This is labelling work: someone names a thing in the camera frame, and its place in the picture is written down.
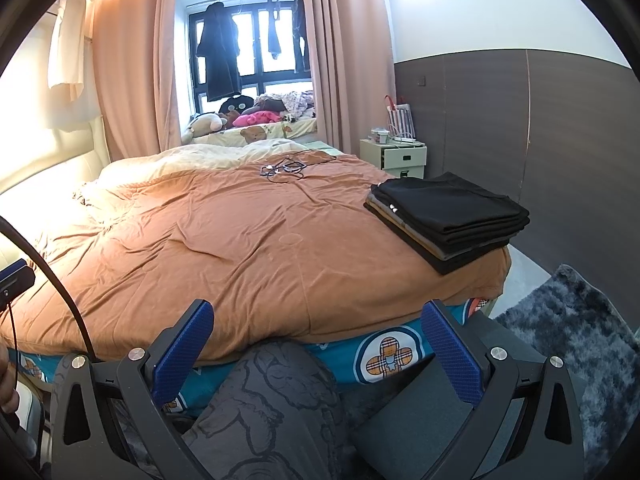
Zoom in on person's right leg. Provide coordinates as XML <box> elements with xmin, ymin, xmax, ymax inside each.
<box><xmin>182</xmin><ymin>341</ymin><xmax>346</xmax><ymax>480</ymax></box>

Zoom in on white plush bear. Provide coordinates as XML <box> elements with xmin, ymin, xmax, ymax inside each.
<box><xmin>181</xmin><ymin>112</ymin><xmax>226</xmax><ymax>143</ymax></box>

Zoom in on black framed window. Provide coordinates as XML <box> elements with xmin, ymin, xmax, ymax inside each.
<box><xmin>189</xmin><ymin>2</ymin><xmax>313</xmax><ymax>116</ymax></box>

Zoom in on striped gift bag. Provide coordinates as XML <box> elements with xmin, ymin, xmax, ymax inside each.
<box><xmin>385</xmin><ymin>95</ymin><xmax>416</xmax><ymax>141</ymax></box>

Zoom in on black plush toy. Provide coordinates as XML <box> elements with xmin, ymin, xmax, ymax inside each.
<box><xmin>219</xmin><ymin>95</ymin><xmax>256</xmax><ymax>116</ymax></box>

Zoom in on cream padded headboard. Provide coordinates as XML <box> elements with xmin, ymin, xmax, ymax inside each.
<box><xmin>0</xmin><ymin>115</ymin><xmax>113</xmax><ymax>261</ymax></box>

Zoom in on person's leg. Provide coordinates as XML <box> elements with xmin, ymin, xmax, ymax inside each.
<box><xmin>182</xmin><ymin>341</ymin><xmax>346</xmax><ymax>480</ymax></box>
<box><xmin>42</xmin><ymin>355</ymin><xmax>71</xmax><ymax>480</ymax></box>

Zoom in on pile of floral clothes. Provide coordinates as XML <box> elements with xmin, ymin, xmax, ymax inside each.
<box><xmin>257</xmin><ymin>89</ymin><xmax>316</xmax><ymax>122</ymax></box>

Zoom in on pink plush toy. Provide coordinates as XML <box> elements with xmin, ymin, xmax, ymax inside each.
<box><xmin>232</xmin><ymin>112</ymin><xmax>281</xmax><ymax>128</ymax></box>

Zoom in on white nightstand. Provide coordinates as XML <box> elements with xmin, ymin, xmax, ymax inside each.
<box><xmin>360</xmin><ymin>139</ymin><xmax>428</xmax><ymax>180</ymax></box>

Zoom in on grey shaggy rug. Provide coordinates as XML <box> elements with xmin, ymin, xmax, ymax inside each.
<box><xmin>492</xmin><ymin>264</ymin><xmax>640</xmax><ymax>461</ymax></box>

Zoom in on black earphone cables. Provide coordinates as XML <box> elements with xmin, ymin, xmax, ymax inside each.
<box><xmin>259</xmin><ymin>149</ymin><xmax>337</xmax><ymax>180</ymax></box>

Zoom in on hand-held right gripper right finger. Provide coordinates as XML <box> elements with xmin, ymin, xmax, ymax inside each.
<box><xmin>420</xmin><ymin>299</ymin><xmax>586</xmax><ymax>480</ymax></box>

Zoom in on cream blanket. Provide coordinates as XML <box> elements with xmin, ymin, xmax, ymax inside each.
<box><xmin>72</xmin><ymin>140</ymin><xmax>346</xmax><ymax>196</ymax></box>

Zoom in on stack of clothes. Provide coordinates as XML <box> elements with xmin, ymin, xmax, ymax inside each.
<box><xmin>364</xmin><ymin>171</ymin><xmax>531</xmax><ymax>276</ymax></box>

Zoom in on blue printed bed sheet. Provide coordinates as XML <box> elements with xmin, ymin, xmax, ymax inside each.
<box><xmin>10</xmin><ymin>297</ymin><xmax>493</xmax><ymax>413</ymax></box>

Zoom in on hanging dark garment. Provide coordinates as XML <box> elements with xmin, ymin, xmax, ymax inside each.
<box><xmin>266</xmin><ymin>0</ymin><xmax>282</xmax><ymax>60</ymax></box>
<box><xmin>292</xmin><ymin>0</ymin><xmax>312</xmax><ymax>73</ymax></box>

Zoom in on pink curtain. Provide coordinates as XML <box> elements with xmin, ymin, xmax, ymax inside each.
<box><xmin>92</xmin><ymin>0</ymin><xmax>183</xmax><ymax>163</ymax></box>
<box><xmin>297</xmin><ymin>0</ymin><xmax>396</xmax><ymax>153</ymax></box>

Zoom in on hanging white shirt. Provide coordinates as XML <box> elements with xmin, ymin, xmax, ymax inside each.
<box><xmin>47</xmin><ymin>0</ymin><xmax>86</xmax><ymax>101</ymax></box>

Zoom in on person's left leg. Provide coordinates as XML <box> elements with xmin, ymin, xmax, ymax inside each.
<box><xmin>42</xmin><ymin>355</ymin><xmax>71</xmax><ymax>480</ymax></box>

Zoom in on brown duvet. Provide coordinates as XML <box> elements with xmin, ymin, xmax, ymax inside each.
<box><xmin>0</xmin><ymin>152</ymin><xmax>511</xmax><ymax>363</ymax></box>

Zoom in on person's left hand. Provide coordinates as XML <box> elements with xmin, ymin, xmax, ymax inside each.
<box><xmin>0</xmin><ymin>346</ymin><xmax>21</xmax><ymax>415</ymax></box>

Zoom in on hanging black coat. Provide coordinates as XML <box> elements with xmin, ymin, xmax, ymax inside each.
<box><xmin>196</xmin><ymin>1</ymin><xmax>242</xmax><ymax>102</ymax></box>

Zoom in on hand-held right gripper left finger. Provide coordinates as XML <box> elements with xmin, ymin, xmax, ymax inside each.
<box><xmin>47</xmin><ymin>299</ymin><xmax>216</xmax><ymax>480</ymax></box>

